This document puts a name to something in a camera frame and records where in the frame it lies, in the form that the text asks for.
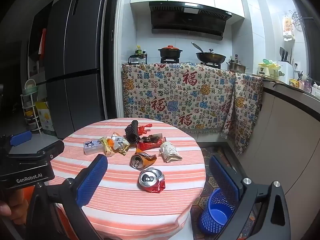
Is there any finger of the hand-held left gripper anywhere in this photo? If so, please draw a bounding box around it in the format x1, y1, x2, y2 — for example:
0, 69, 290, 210
7, 140, 65, 162
0, 131, 32, 153

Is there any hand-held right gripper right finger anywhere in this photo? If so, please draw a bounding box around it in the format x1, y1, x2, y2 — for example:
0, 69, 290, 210
209, 155, 292, 240

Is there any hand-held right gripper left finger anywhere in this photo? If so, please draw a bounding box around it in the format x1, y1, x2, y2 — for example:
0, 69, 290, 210
25, 154, 108, 240

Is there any white cartoon tissue packet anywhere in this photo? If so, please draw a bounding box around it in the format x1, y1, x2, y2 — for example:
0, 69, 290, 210
84, 138, 104, 155

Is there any blue plastic basket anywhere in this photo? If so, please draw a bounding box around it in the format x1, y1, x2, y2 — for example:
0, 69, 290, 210
199, 187, 237, 235

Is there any white orange snack wrapper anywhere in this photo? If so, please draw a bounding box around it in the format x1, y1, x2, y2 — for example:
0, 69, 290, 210
110, 132, 130, 155

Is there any crushed gold can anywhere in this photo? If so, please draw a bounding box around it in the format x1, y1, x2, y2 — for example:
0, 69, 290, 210
130, 148, 157, 170

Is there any crushed red can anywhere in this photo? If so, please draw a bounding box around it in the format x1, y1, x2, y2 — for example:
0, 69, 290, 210
138, 167, 166, 193

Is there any black wrapper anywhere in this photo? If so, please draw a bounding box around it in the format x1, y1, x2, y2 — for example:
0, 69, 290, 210
124, 120, 141, 144

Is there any paper cup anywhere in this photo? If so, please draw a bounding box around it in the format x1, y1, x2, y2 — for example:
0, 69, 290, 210
159, 141, 183, 163

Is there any red snack wrapper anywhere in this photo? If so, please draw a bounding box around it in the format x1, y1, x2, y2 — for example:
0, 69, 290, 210
137, 136, 167, 151

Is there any red plastic bag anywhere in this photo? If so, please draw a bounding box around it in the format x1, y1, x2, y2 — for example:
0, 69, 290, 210
137, 123, 153, 134

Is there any dark brown wrapper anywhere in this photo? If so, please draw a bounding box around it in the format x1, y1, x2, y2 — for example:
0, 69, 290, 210
141, 134, 162, 143

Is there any person's left hand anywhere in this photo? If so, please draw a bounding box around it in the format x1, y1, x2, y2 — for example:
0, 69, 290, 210
0, 202, 12, 224

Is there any yellow cardboard box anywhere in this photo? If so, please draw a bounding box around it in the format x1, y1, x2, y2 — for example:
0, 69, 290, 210
35, 97, 57, 137

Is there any white storage rack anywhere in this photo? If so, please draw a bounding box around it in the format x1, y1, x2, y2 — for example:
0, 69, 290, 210
20, 90, 42, 133

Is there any hexagon patterned rug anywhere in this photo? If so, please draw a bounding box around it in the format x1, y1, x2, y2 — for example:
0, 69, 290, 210
190, 145, 258, 240

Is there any orange striped tablecloth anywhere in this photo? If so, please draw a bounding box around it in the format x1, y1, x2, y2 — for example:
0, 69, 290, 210
49, 119, 206, 240

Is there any pale green bowl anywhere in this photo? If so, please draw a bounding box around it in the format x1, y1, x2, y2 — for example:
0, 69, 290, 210
23, 79, 38, 95

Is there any narrow printed blanket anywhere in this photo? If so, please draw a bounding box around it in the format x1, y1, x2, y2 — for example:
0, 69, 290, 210
221, 72, 264, 155

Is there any dark grey refrigerator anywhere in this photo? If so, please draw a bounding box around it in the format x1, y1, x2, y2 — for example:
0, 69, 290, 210
45, 0, 113, 140

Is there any beige base cabinet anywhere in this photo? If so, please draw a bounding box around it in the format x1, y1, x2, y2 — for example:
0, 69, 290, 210
237, 76, 320, 230

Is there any red hanging cloth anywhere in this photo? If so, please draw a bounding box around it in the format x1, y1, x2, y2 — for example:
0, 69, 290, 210
38, 28, 47, 61

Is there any large printed blanket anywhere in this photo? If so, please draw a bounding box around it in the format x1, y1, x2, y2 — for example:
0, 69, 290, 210
121, 62, 237, 133

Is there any steel cooking pot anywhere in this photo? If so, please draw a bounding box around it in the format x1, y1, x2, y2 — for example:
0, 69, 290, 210
227, 59, 249, 72

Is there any pale yellow kitchen appliance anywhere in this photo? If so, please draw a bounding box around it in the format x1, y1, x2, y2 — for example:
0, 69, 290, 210
257, 59, 282, 78

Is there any white knife block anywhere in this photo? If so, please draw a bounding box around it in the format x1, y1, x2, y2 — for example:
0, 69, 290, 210
277, 47, 293, 84

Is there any black wok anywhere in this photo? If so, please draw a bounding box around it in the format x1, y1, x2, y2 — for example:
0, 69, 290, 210
191, 42, 227, 63

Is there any glass teapot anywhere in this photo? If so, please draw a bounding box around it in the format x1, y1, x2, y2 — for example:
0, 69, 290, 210
128, 54, 143, 65

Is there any glass cup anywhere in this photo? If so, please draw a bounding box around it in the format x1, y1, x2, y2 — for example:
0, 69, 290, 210
301, 77, 313, 93

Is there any black gas stove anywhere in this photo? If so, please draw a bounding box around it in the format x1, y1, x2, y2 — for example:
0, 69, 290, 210
160, 57, 222, 68

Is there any black clay pot red lid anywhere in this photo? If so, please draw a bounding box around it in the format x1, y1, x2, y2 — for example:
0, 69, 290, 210
158, 45, 183, 59

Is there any black range hood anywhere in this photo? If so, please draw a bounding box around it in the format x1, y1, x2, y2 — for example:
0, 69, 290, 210
149, 1, 232, 41

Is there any hanging printed bag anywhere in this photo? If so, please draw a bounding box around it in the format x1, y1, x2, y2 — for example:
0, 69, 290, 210
282, 15, 296, 41

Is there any metal wire trivet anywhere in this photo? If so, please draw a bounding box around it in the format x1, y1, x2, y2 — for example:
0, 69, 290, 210
289, 10, 303, 27

